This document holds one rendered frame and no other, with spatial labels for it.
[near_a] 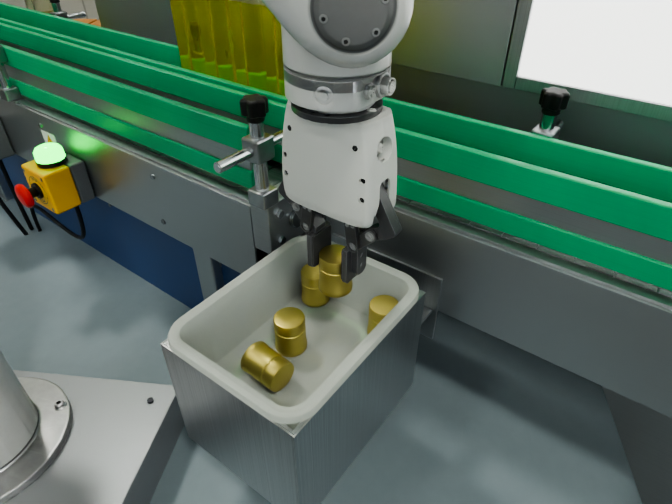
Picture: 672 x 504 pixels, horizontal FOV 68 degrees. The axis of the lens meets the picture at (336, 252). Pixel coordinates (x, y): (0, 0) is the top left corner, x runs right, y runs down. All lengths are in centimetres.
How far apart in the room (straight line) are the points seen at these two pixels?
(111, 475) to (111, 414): 9
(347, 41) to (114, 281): 81
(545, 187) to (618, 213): 7
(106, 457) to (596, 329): 56
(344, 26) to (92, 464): 56
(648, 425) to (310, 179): 69
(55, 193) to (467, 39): 65
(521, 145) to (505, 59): 13
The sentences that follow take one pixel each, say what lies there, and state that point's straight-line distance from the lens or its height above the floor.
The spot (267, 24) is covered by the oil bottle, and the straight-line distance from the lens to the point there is 67.
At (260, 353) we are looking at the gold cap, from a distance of 52.
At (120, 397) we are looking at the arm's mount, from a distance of 74.
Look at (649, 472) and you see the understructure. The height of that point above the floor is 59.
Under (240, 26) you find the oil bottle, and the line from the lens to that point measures 71.
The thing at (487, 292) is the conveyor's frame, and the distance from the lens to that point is 59.
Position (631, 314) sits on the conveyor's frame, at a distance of 55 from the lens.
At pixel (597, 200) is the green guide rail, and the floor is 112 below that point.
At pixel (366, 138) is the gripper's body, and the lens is 40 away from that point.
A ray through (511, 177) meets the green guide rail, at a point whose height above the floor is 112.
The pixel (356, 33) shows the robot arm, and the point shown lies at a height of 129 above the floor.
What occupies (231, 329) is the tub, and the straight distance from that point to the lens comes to 56.
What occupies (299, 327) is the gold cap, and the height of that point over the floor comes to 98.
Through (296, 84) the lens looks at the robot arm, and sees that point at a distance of 39.
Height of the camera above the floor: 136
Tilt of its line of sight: 37 degrees down
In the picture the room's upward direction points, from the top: straight up
